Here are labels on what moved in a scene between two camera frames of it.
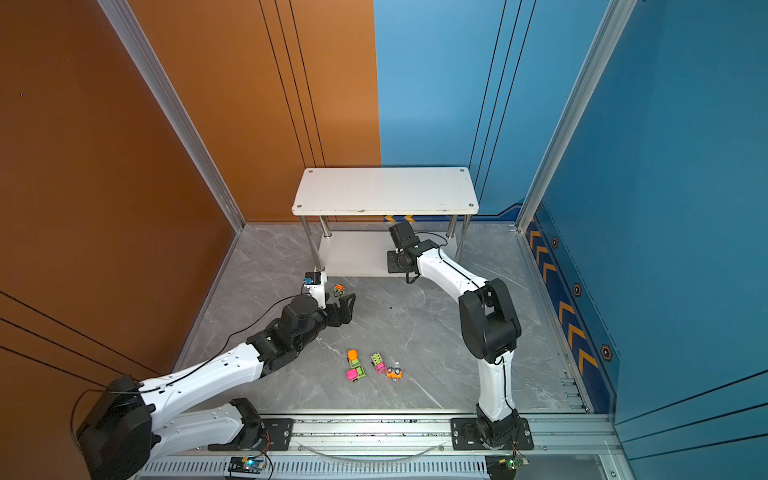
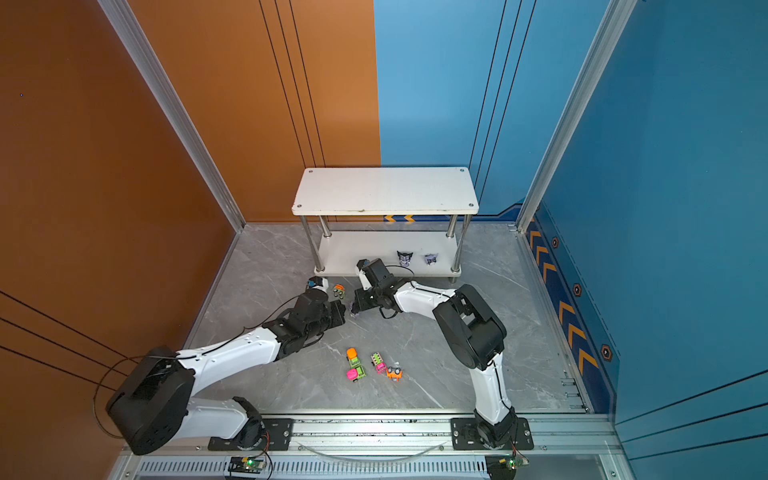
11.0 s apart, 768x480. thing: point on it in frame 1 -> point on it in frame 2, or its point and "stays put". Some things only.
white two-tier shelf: [349, 210] stays put
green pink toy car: [377, 361] stays put
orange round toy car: [395, 374] stays put
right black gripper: [392, 268] -> [359, 301]
